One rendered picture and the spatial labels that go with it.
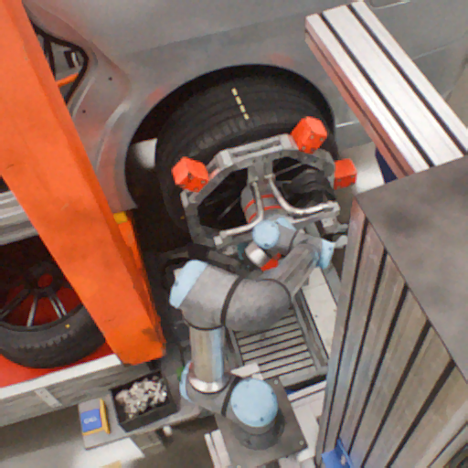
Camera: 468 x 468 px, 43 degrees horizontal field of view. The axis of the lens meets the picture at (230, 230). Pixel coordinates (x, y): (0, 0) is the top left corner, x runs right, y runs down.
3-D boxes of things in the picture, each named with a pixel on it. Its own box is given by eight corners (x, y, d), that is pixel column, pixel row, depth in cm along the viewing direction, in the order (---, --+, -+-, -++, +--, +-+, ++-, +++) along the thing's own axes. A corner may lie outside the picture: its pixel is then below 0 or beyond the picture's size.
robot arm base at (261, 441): (292, 438, 171) (292, 429, 163) (242, 458, 169) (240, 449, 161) (272, 390, 179) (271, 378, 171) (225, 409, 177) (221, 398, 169)
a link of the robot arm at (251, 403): (267, 442, 161) (265, 429, 150) (223, 421, 166) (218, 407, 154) (284, 402, 167) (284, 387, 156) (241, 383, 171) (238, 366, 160)
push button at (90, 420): (100, 409, 217) (98, 408, 216) (103, 428, 214) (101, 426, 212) (81, 415, 217) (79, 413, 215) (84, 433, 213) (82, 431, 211)
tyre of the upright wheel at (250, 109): (186, 217, 261) (328, 159, 256) (199, 261, 248) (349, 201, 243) (123, 120, 206) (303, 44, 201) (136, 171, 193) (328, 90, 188)
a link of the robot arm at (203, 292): (225, 426, 163) (225, 306, 124) (177, 404, 168) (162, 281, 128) (244, 390, 171) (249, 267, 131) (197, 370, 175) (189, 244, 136)
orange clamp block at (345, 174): (325, 175, 222) (348, 169, 223) (333, 191, 218) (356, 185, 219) (326, 163, 217) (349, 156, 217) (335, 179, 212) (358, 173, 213)
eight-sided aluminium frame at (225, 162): (324, 214, 242) (332, 120, 196) (330, 227, 238) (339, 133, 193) (194, 251, 237) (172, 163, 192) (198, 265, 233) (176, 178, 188)
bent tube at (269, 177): (313, 167, 204) (313, 146, 196) (333, 211, 194) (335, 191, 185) (263, 181, 203) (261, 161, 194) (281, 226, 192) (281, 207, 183)
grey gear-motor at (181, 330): (199, 271, 290) (188, 230, 261) (222, 348, 267) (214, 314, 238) (163, 281, 288) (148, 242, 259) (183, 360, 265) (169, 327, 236)
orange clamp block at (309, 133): (304, 138, 202) (320, 119, 196) (313, 155, 198) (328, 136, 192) (289, 134, 198) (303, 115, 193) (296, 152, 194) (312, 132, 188)
